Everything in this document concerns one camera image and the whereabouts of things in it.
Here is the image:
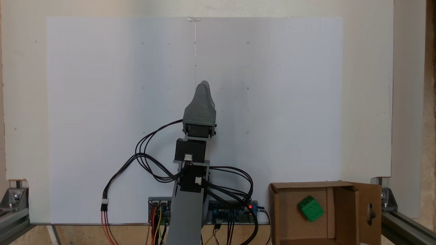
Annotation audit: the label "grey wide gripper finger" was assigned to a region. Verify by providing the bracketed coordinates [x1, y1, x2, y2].
[183, 81, 214, 118]

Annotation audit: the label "grey narrow gripper finger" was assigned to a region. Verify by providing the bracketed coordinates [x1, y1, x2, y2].
[204, 81, 217, 118]

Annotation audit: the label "green die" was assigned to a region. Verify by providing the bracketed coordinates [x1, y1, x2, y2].
[297, 195, 325, 223]

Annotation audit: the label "blue circuit board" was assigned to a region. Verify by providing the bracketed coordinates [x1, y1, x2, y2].
[208, 201, 258, 224]

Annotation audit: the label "open cardboard box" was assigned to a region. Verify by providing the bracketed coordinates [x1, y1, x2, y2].
[269, 180, 382, 245]

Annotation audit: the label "long black arm cable loop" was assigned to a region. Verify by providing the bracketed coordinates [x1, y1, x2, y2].
[203, 166, 259, 245]

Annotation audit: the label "short black arm cable loop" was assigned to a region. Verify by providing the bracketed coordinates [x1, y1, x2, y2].
[135, 119, 186, 183]

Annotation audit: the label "grey base plate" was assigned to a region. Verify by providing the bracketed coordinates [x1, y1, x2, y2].
[147, 197, 259, 226]

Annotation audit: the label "small board with jumper wires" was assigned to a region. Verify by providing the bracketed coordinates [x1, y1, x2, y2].
[149, 200, 172, 226]

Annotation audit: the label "black table cable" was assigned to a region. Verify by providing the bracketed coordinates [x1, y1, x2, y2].
[101, 152, 177, 205]

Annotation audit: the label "yellow jumper wire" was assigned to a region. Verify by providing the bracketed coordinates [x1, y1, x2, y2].
[152, 205, 163, 245]

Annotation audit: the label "red and orange wires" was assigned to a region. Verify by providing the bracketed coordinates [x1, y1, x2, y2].
[101, 204, 119, 245]

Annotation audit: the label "metal corner bracket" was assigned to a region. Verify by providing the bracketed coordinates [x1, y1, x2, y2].
[0, 180, 29, 209]
[371, 177, 398, 212]

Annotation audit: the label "aluminium frame post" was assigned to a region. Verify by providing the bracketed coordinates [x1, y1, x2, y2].
[381, 209, 436, 245]
[0, 204, 32, 245]

